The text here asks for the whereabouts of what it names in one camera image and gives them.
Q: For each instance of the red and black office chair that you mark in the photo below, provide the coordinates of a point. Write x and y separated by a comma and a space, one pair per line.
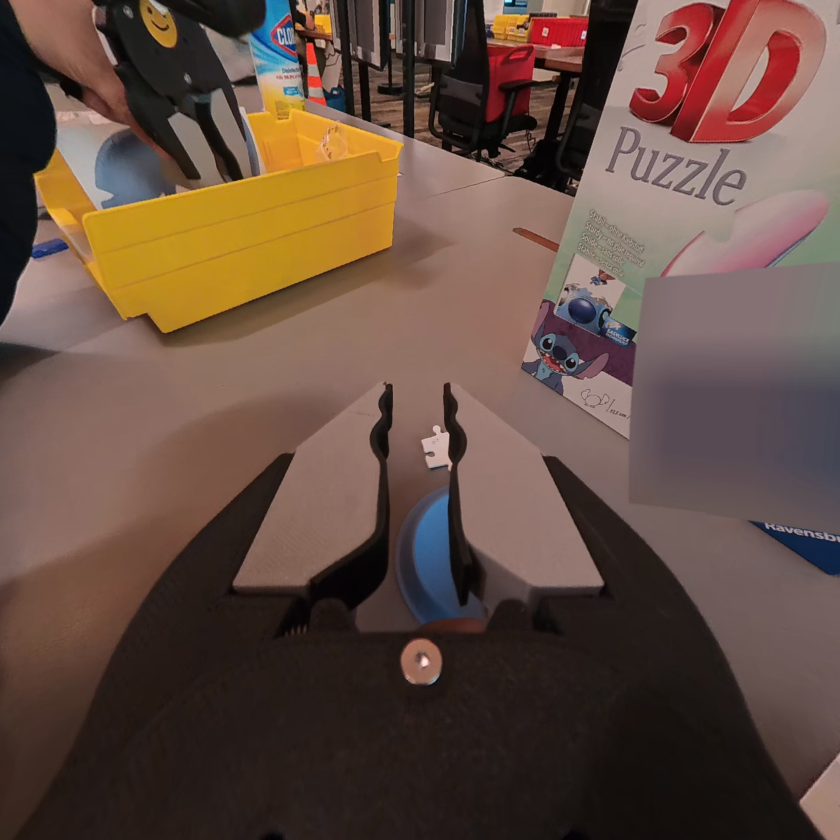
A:
499, 85

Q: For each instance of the white puzzle piece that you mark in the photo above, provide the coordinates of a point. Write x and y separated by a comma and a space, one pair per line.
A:
436, 453

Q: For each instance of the yellow storage bins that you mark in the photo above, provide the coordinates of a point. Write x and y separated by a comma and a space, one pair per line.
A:
512, 27

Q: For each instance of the orange traffic cone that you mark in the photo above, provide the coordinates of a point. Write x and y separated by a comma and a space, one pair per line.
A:
316, 75

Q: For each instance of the person's left hand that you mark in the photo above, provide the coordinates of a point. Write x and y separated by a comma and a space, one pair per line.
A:
79, 65

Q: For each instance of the yellow plastic bin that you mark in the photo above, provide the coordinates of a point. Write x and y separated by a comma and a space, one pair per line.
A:
249, 243

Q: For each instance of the disinfecting wipes canister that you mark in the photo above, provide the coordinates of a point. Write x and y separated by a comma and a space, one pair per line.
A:
279, 59

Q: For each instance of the tall puzzle box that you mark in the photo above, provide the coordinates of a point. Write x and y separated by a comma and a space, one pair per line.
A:
689, 216

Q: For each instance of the clear plastic bag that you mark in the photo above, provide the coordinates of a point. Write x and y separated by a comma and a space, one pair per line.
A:
328, 141

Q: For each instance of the white sheet with blue shape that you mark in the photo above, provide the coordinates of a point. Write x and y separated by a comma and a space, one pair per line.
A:
118, 170

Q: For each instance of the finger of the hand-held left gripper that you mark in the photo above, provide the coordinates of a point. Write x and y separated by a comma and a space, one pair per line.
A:
220, 141
172, 141

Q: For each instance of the blue round puzzle stand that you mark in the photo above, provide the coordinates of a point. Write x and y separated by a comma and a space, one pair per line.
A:
423, 558

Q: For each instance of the blue tape strip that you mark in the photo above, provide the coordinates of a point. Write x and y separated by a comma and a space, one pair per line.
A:
49, 247

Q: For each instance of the white object corner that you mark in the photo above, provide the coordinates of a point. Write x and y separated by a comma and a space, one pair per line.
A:
823, 804

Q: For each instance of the red storage bins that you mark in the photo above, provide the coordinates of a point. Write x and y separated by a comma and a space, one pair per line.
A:
558, 29

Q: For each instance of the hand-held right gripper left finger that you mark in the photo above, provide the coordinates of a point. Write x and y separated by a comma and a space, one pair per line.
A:
308, 512

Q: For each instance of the brown strip on table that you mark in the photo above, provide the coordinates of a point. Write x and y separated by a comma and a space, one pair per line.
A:
535, 239

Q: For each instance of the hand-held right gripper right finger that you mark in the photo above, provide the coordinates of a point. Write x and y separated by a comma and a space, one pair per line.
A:
518, 518

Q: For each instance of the black pillar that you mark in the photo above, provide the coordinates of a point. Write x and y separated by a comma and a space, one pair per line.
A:
590, 92

